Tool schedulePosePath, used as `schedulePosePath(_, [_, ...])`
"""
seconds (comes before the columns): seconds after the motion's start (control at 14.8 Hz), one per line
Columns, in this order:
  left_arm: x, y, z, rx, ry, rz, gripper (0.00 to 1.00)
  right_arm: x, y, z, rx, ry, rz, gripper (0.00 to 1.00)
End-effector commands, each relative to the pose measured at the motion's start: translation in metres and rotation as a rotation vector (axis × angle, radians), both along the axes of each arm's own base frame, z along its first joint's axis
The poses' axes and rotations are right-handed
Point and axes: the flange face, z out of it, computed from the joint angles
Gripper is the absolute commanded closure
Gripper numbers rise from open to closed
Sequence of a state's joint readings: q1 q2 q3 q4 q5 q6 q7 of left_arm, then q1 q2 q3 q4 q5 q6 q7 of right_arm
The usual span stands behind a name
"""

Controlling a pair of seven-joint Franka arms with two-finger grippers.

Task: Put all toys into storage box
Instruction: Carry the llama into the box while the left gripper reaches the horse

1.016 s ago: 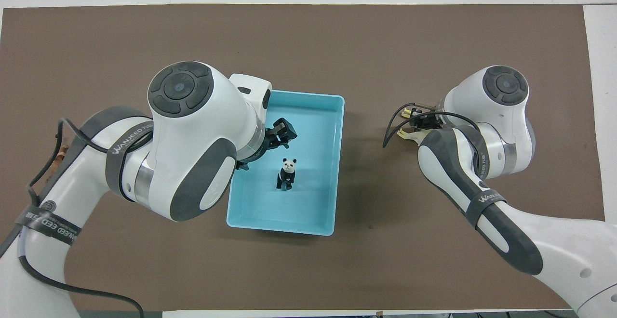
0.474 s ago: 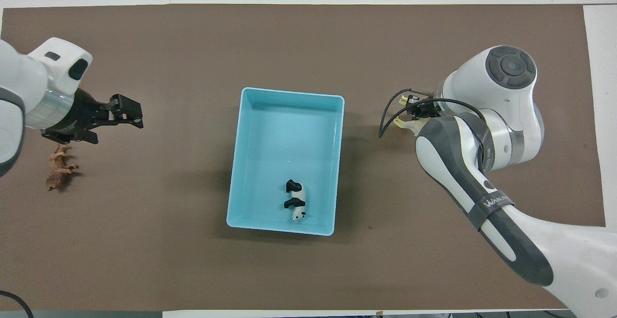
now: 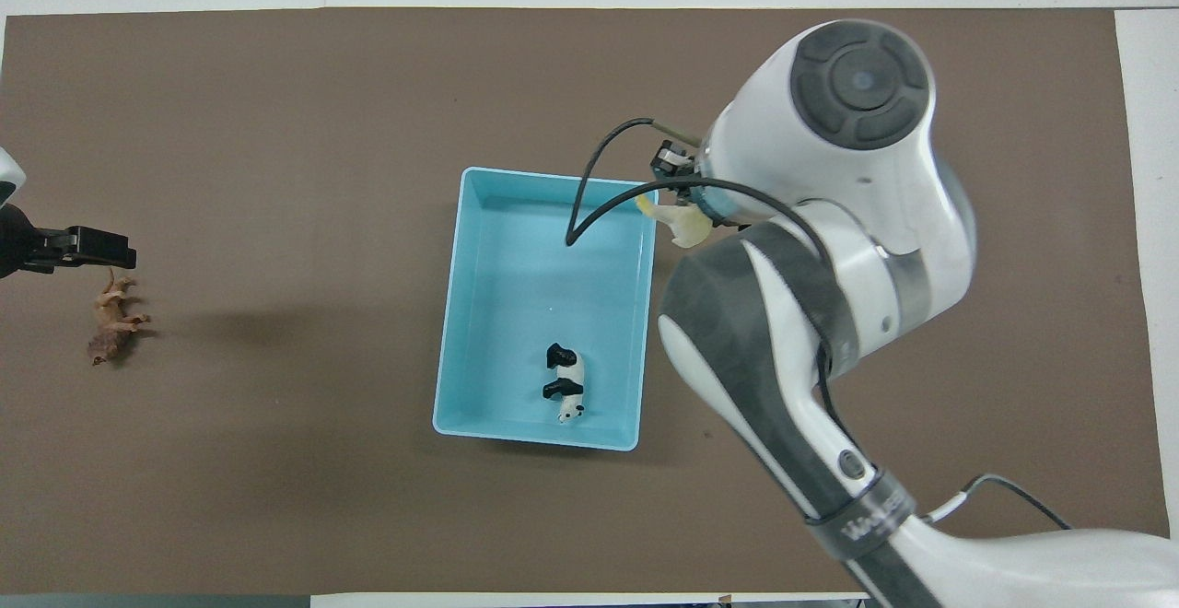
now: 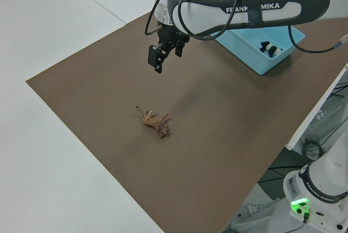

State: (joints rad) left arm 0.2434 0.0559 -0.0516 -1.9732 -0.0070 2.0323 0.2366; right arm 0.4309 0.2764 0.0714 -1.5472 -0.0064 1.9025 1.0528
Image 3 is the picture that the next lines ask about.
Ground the light blue storage box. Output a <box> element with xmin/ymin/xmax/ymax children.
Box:
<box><xmin>432</xmin><ymin>166</ymin><xmax>660</xmax><ymax>452</ymax></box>

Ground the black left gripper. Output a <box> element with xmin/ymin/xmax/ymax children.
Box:
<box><xmin>0</xmin><ymin>205</ymin><xmax>137</xmax><ymax>279</ymax></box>

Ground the black and white panda toy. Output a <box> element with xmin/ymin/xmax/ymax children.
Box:
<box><xmin>542</xmin><ymin>343</ymin><xmax>588</xmax><ymax>426</ymax></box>

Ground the cream llama toy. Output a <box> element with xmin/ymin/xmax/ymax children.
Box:
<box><xmin>636</xmin><ymin>195</ymin><xmax>713</xmax><ymax>249</ymax></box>

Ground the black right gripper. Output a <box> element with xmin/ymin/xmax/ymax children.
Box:
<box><xmin>650</xmin><ymin>142</ymin><xmax>701</xmax><ymax>187</ymax></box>

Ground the brown lion toy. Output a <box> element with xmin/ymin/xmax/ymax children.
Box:
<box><xmin>88</xmin><ymin>267</ymin><xmax>151</xmax><ymax>367</ymax></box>

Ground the brown table mat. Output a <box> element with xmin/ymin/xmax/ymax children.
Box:
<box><xmin>0</xmin><ymin>6</ymin><xmax>1175</xmax><ymax>596</ymax></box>

